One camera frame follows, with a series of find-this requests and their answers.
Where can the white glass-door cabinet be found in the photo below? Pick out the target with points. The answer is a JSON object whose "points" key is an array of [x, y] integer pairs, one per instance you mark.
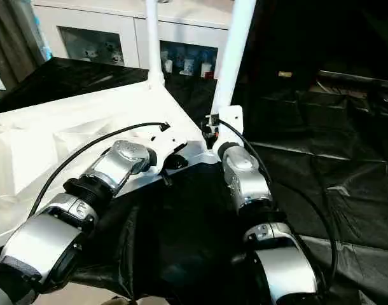
{"points": [[95, 16]]}

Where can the light blue patterned strip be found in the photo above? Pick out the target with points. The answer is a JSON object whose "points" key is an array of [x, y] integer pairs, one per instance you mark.
{"points": [[43, 41]]}

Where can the black plastic mat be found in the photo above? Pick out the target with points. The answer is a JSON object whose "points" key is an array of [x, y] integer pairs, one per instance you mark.
{"points": [[197, 228]]}

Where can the white plastic table top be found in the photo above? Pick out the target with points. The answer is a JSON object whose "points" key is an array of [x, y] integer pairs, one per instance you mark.
{"points": [[70, 133]]}

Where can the black box with yellow label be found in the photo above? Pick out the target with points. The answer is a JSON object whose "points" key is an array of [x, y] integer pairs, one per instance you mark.
{"points": [[276, 38]]}

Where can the dark metal rail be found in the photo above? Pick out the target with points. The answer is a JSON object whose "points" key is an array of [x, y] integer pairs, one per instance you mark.
{"points": [[356, 77]]}

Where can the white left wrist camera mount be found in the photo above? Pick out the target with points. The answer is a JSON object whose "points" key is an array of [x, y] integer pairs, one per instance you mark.
{"points": [[168, 139]]}

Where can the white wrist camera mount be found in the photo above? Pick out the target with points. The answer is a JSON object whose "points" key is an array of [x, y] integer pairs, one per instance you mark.
{"points": [[232, 124], [168, 139]]}

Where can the grey-brown curtain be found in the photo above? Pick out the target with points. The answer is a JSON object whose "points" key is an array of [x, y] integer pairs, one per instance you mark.
{"points": [[12, 41]]}

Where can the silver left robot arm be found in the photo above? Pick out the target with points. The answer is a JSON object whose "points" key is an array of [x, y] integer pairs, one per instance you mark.
{"points": [[44, 241]]}

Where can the white plastic table leg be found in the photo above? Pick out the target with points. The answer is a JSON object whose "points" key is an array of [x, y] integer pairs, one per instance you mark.
{"points": [[154, 41], [232, 57]]}

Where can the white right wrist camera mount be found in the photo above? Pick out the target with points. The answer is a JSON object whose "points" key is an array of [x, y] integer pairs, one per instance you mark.
{"points": [[232, 124]]}

